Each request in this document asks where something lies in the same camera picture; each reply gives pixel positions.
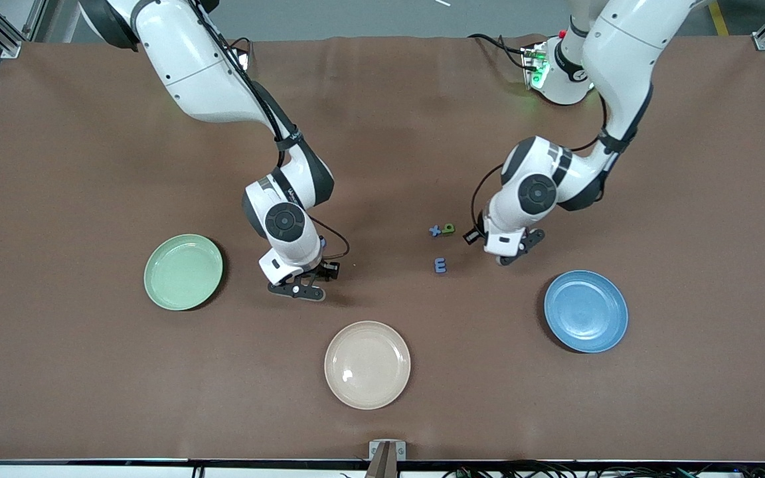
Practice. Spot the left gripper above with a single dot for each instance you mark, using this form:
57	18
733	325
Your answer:
477	234

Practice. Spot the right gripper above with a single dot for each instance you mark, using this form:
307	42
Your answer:
321	268

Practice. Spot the blue letter m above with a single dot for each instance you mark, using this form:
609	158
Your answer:
440	265

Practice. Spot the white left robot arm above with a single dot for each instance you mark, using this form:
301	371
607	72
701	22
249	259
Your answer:
621	40

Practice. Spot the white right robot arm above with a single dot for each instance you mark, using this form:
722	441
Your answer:
183	60

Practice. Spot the beige plate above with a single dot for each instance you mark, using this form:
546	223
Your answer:
367	365

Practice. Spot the blue plate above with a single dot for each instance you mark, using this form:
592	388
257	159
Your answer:
585	312

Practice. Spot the brown table mat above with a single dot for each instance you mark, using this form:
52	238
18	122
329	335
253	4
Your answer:
382	133

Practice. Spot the green plate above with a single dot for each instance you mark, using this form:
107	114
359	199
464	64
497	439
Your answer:
183	272

